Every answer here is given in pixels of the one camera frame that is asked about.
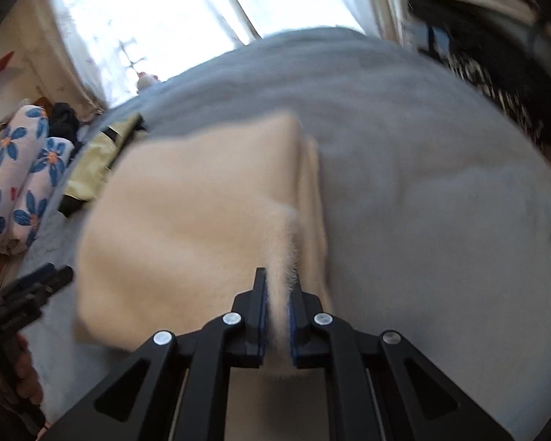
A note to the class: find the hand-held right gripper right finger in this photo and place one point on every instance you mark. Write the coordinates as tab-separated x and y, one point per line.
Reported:
295	326

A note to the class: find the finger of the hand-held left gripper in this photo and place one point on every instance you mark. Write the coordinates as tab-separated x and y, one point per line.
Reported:
46	280

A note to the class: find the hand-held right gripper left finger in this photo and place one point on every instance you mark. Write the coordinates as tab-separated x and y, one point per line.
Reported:
262	312

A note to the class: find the cream fuzzy knit sweater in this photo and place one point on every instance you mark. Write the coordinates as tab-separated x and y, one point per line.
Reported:
188	229

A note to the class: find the person's left hand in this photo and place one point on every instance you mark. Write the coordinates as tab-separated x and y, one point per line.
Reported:
27	372

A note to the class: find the blue floral folded quilt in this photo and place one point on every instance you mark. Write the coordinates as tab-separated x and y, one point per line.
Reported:
23	174

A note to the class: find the yellow-green and black folded garment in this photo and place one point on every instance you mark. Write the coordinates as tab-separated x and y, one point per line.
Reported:
96	165

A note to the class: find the black clothing pile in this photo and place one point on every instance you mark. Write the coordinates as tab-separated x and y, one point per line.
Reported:
64	119

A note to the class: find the grey-blue bed blanket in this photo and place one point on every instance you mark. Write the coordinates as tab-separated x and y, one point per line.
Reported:
418	220

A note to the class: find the white plush toy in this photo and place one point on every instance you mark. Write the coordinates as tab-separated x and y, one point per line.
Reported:
146	81

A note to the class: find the dark striped cloth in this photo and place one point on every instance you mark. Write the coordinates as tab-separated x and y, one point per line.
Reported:
509	82

